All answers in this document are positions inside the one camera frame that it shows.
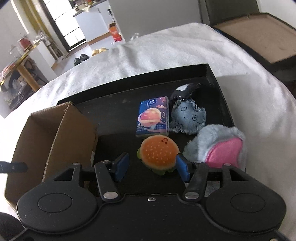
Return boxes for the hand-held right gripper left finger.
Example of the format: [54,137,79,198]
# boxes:
[54,152,130,202]

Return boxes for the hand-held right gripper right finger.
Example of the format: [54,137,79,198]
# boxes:
[176,154,250,201]

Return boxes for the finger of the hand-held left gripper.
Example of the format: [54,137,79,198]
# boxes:
[0,161,28,174]

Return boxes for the hamburger plush toy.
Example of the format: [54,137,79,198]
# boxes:
[137,135,180,176]

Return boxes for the brown cardboard box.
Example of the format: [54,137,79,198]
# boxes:
[5,101,99,205]

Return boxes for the fluffy blue and pink plush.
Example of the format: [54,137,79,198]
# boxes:
[183,124,248,173]

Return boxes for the black tray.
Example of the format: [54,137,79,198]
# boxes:
[57,64,248,195]

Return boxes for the grey denim plush toy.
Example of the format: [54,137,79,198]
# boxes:
[169,98,207,135]

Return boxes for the blue planet carton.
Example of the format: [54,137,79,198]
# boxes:
[135,96,170,138]

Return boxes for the black plush with white patch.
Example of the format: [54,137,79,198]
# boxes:
[170,83,201,101]

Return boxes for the clutter under table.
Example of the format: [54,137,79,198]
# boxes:
[0,70,38,116]

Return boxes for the round table with wooden legs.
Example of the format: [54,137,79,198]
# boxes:
[0,39,55,93]

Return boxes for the white fleece blanket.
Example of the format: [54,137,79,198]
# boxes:
[0,22,296,241]

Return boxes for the red jar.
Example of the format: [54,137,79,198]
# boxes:
[18,37,31,49]

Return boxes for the orange carton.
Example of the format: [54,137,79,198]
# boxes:
[109,23,122,43]

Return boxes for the white cabinet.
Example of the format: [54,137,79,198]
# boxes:
[73,0,127,43]

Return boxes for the dark-framed window door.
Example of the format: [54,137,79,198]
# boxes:
[38,0,88,53]

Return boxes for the grey upholstered panel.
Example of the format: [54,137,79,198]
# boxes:
[199,0,260,25]

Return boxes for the brown board in dark frame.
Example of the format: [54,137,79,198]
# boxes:
[211,13,296,73]

